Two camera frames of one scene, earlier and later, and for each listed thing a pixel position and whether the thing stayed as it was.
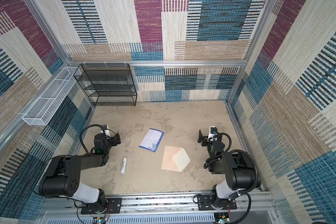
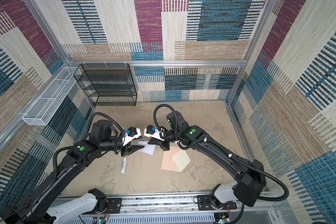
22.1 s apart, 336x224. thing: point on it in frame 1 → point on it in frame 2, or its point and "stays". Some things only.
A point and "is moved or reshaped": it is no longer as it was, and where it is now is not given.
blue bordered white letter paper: [152, 140] is moved or reshaped
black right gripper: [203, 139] → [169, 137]
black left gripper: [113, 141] → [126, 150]
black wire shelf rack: [107, 84] stays
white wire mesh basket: [46, 107] stays
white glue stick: [123, 165] stays
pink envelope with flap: [174, 158] stays
